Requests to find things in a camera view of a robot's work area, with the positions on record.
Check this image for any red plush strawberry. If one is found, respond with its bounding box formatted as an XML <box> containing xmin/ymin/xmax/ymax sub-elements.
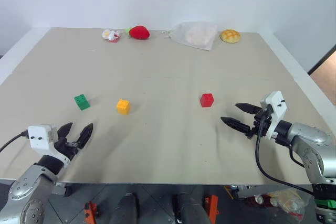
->
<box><xmin>124</xmin><ymin>25</ymin><xmax>151</xmax><ymax>41</ymax></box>

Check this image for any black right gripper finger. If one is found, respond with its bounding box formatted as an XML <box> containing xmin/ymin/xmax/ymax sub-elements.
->
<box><xmin>234</xmin><ymin>102</ymin><xmax>263</xmax><ymax>115</ymax></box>
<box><xmin>220</xmin><ymin>116</ymin><xmax>252</xmax><ymax>135</ymax></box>

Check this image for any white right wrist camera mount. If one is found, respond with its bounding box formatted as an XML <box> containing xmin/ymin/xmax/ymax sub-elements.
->
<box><xmin>259</xmin><ymin>90</ymin><xmax>288</xmax><ymax>140</ymax></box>

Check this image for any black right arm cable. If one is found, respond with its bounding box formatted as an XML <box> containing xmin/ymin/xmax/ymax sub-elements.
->
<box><xmin>255</xmin><ymin>115</ymin><xmax>316</xmax><ymax>196</ymax></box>

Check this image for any yellow melon bread bun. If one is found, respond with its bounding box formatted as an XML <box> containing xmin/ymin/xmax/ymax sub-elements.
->
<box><xmin>219</xmin><ymin>29</ymin><xmax>242</xmax><ymax>44</ymax></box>

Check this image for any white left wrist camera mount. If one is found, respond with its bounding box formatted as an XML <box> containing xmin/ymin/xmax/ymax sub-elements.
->
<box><xmin>27</xmin><ymin>124</ymin><xmax>72</xmax><ymax>168</ymax></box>

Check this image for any clear bag with bread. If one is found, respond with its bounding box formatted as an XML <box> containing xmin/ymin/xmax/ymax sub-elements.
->
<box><xmin>157</xmin><ymin>22</ymin><xmax>219</xmax><ymax>52</ymax></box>

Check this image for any green toy block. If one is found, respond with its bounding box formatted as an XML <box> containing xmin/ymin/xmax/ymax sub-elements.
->
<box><xmin>73</xmin><ymin>93</ymin><xmax>91</xmax><ymax>111</ymax></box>

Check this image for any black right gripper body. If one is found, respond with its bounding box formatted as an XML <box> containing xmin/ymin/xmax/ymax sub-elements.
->
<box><xmin>246</xmin><ymin>108</ymin><xmax>274</xmax><ymax>140</ymax></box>

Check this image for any yellow toy block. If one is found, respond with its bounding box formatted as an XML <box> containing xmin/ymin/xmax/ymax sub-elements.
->
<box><xmin>115</xmin><ymin>99</ymin><xmax>131</xmax><ymax>115</ymax></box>

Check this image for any clear bag with yellow contents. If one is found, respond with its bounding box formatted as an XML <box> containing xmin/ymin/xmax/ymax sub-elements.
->
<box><xmin>271</xmin><ymin>189</ymin><xmax>307</xmax><ymax>221</ymax></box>

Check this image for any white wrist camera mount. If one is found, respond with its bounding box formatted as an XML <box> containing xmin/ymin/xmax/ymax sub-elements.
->
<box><xmin>27</xmin><ymin>124</ymin><xmax>72</xmax><ymax>168</ymax></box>
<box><xmin>259</xmin><ymin>90</ymin><xmax>288</xmax><ymax>140</ymax></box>

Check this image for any red toy block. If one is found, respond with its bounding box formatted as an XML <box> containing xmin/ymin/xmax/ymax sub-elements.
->
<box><xmin>199</xmin><ymin>92</ymin><xmax>215</xmax><ymax>108</ymax></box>

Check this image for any white crumpled wrapper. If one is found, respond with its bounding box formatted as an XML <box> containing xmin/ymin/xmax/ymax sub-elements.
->
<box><xmin>101</xmin><ymin>28</ymin><xmax>123</xmax><ymax>43</ymax></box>

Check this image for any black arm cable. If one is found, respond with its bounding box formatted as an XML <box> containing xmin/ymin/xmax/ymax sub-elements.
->
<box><xmin>0</xmin><ymin>130</ymin><xmax>29</xmax><ymax>153</ymax></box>
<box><xmin>255</xmin><ymin>115</ymin><xmax>316</xmax><ymax>196</ymax></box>

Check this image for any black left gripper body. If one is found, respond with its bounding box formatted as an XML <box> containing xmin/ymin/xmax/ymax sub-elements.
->
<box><xmin>53</xmin><ymin>137</ymin><xmax>80</xmax><ymax>162</ymax></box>

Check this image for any brown board with black edge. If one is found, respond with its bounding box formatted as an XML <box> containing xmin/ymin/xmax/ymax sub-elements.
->
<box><xmin>306</xmin><ymin>44</ymin><xmax>336</xmax><ymax>111</ymax></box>

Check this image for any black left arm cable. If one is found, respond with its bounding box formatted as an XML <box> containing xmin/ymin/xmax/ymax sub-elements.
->
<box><xmin>0</xmin><ymin>130</ymin><xmax>29</xmax><ymax>153</ymax></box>

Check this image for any beige table cover sheet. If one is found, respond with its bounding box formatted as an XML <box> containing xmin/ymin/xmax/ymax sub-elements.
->
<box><xmin>0</xmin><ymin>27</ymin><xmax>334</xmax><ymax>185</ymax></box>

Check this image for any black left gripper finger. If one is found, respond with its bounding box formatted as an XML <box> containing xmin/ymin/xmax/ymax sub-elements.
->
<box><xmin>57</xmin><ymin>122</ymin><xmax>74</xmax><ymax>139</ymax></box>
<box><xmin>77</xmin><ymin>123</ymin><xmax>95</xmax><ymax>150</ymax></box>

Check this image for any dark rounded shape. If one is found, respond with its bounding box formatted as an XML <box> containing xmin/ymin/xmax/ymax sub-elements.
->
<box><xmin>175</xmin><ymin>193</ymin><xmax>211</xmax><ymax>224</ymax></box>

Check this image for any orange clamp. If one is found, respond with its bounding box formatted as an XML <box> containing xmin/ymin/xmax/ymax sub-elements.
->
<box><xmin>83</xmin><ymin>200</ymin><xmax>100</xmax><ymax>224</ymax></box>
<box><xmin>204</xmin><ymin>195</ymin><xmax>219</xmax><ymax>224</ymax></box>

